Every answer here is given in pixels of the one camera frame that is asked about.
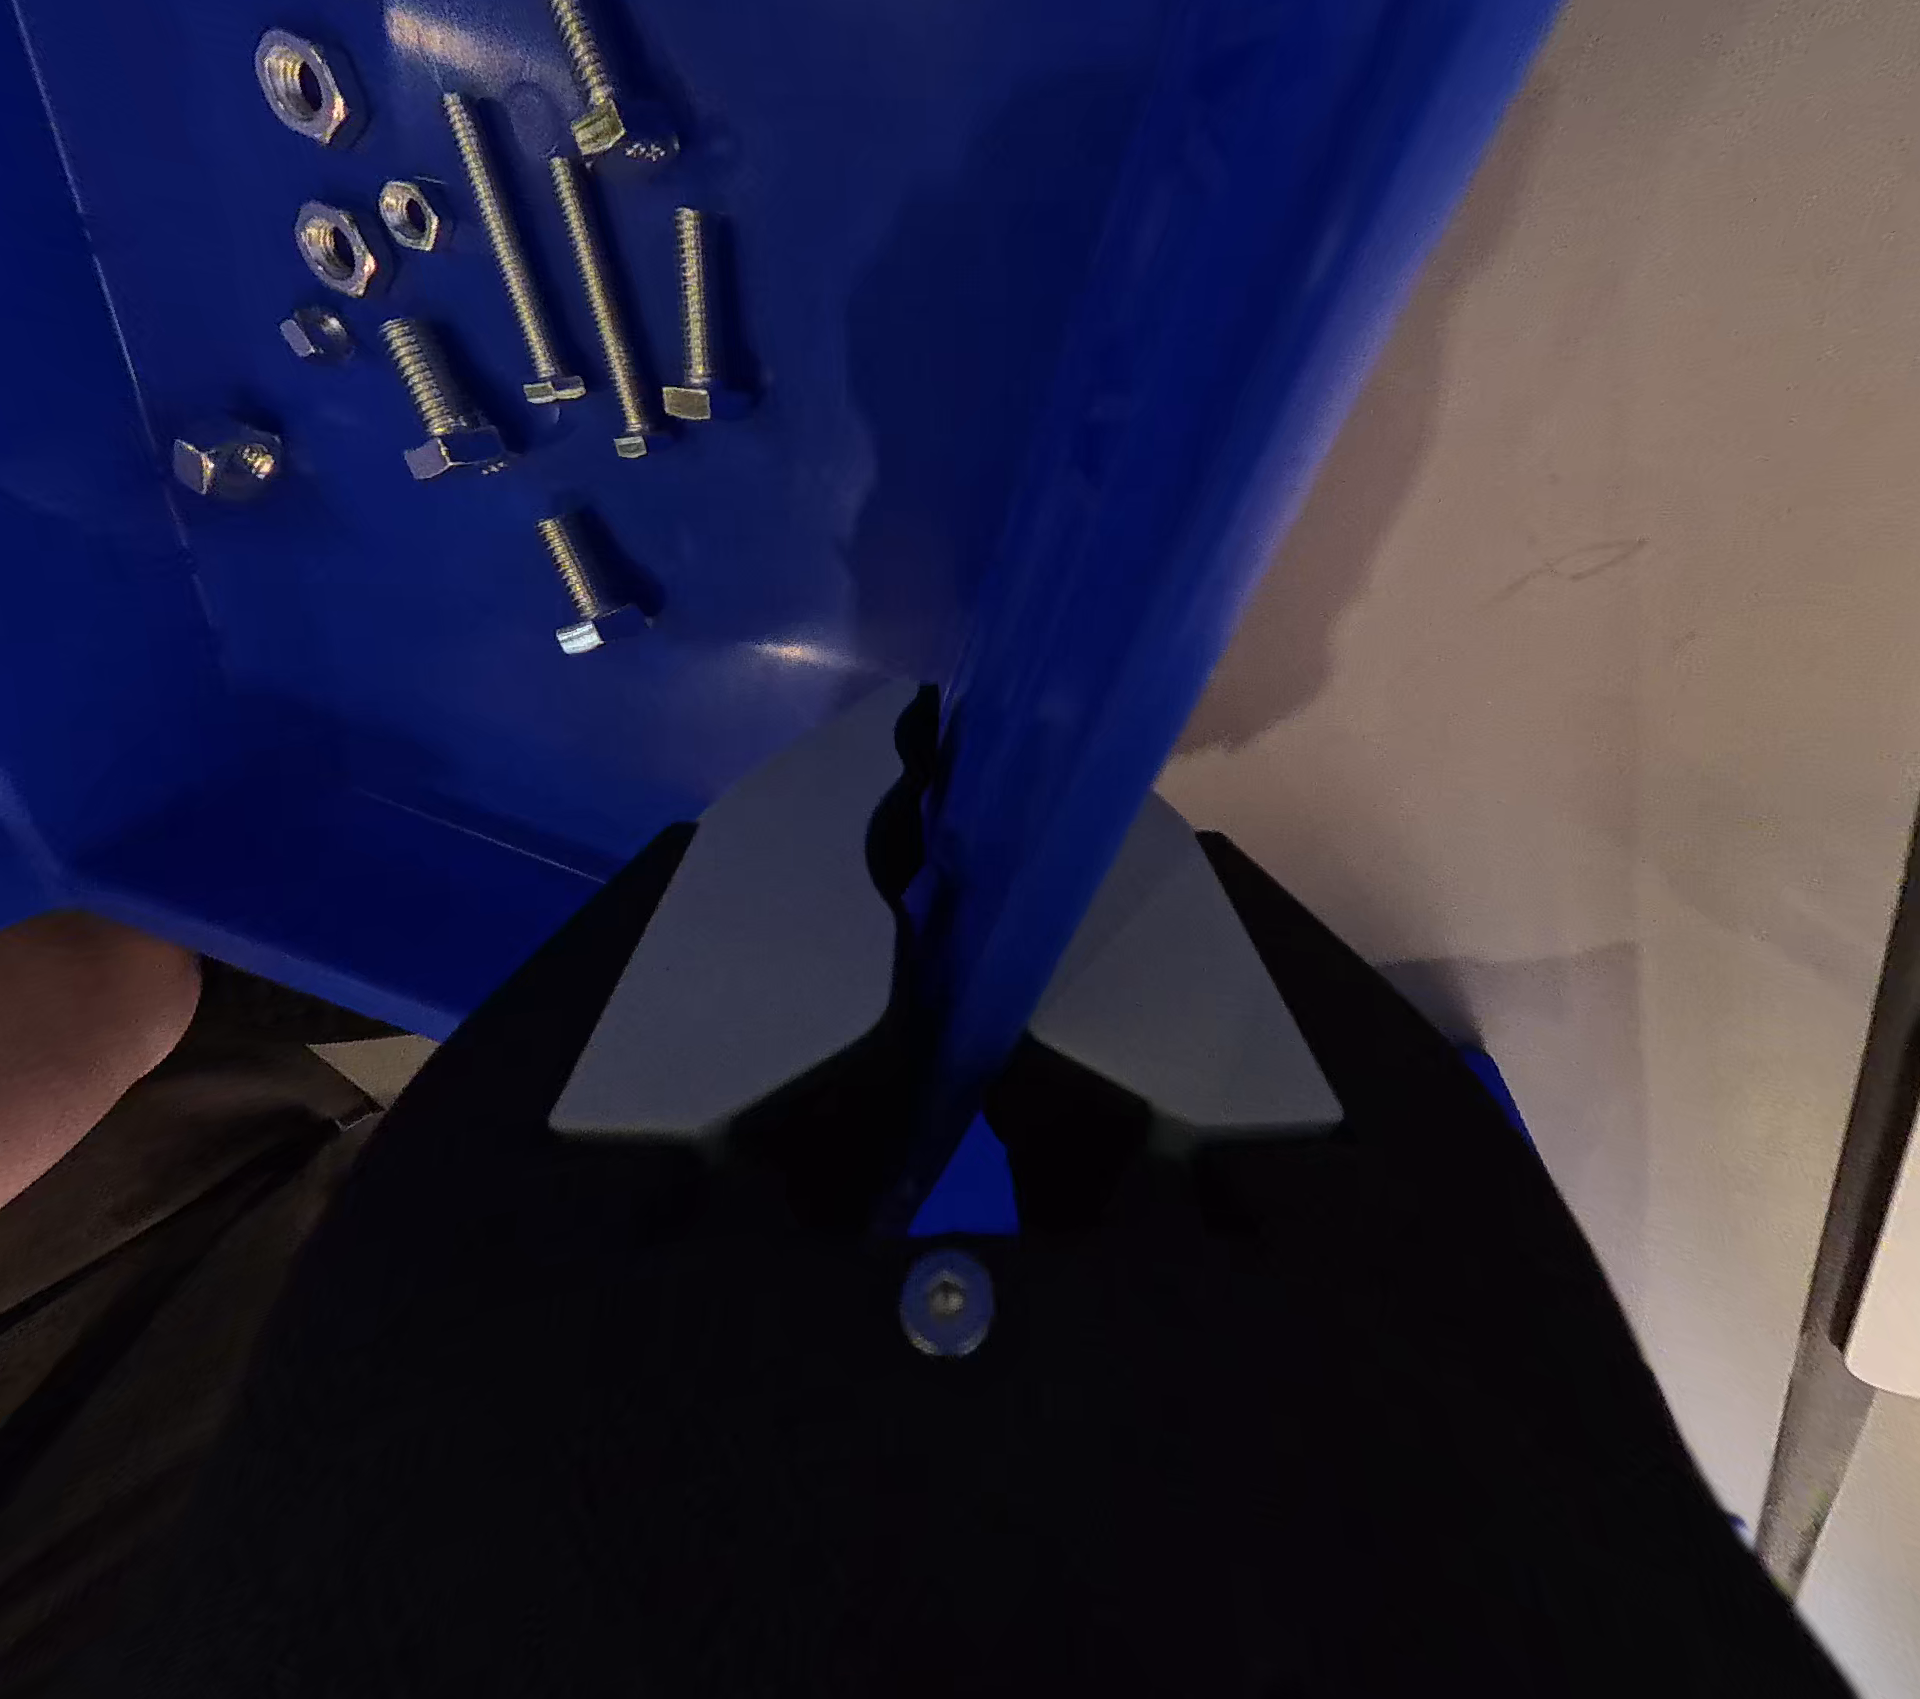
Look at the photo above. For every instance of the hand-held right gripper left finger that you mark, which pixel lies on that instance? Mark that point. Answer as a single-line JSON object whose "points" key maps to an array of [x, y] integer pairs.
{"points": [[734, 965]]}

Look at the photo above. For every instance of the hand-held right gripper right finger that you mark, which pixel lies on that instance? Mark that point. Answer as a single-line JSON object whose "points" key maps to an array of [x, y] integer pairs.
{"points": [[1201, 1011]]}

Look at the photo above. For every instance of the person's left forearm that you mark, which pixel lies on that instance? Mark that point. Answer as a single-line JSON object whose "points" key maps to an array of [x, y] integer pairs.
{"points": [[91, 1055]]}

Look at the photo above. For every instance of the grey metal pole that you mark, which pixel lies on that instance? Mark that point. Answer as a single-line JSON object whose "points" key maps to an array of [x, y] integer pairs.
{"points": [[1823, 1355]]}

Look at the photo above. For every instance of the scattered silver hex nuts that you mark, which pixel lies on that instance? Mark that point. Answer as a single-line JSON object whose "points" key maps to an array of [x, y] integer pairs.
{"points": [[210, 463]]}

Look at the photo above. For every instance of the scattered silver hex bolts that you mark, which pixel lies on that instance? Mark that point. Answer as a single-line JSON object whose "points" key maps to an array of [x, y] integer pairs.
{"points": [[573, 35]]}

